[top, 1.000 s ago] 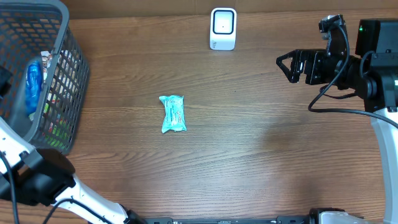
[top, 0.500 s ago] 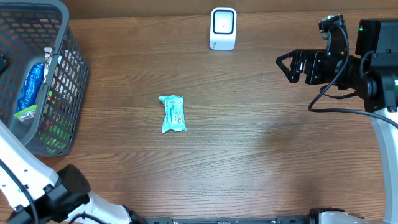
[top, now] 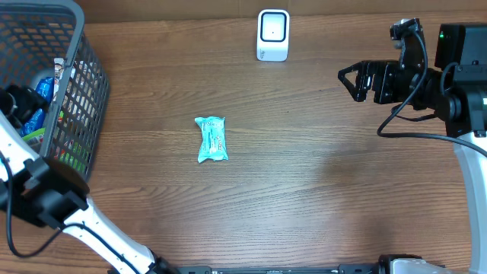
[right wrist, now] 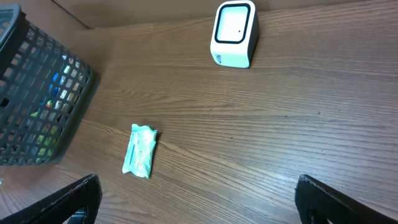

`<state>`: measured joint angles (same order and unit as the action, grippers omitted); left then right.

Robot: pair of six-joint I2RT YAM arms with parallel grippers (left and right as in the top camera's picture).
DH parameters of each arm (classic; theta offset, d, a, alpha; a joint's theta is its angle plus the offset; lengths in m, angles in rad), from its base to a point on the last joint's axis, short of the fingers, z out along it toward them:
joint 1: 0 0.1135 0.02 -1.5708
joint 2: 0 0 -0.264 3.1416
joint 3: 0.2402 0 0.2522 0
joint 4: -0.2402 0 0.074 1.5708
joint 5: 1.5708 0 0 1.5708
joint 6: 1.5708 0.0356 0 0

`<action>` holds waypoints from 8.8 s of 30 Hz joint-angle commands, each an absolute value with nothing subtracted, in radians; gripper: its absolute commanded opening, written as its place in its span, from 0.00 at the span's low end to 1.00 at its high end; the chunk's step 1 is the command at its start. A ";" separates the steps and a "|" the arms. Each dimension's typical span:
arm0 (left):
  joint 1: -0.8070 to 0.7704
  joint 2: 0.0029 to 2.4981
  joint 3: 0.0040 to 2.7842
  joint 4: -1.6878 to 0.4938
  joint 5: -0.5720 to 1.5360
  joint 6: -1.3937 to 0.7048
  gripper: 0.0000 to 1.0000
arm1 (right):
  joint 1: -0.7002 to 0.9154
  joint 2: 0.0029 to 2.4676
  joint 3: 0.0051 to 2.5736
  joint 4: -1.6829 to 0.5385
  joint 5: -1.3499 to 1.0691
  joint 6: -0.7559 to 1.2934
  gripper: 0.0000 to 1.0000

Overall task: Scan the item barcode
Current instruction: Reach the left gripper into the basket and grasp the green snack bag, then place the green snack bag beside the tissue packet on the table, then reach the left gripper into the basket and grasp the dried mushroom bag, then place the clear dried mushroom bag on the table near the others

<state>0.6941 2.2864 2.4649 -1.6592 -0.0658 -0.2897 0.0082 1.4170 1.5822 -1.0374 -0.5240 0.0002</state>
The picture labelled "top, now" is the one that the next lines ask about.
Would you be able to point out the beige clear plastic bag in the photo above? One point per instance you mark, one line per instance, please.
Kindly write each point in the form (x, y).
(79, 94)

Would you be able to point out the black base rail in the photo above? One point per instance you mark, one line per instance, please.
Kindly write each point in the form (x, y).
(396, 263)

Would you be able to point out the teal wet wipes pack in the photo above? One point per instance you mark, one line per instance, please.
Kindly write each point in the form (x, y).
(213, 146)

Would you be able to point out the blue snack bar wrapper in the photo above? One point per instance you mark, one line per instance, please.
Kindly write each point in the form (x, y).
(45, 89)

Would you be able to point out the white barcode scanner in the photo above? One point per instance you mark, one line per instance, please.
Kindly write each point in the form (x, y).
(272, 42)

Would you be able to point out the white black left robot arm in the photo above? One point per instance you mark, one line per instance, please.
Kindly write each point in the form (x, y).
(45, 192)

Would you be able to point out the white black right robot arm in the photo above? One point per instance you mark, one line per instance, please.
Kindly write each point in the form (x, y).
(454, 89)

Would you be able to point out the green clear snack bag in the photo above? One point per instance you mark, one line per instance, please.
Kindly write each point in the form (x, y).
(71, 142)

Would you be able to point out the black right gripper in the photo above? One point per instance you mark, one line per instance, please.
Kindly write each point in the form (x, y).
(382, 69)

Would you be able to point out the dark grey plastic basket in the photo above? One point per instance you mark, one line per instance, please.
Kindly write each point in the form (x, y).
(41, 39)

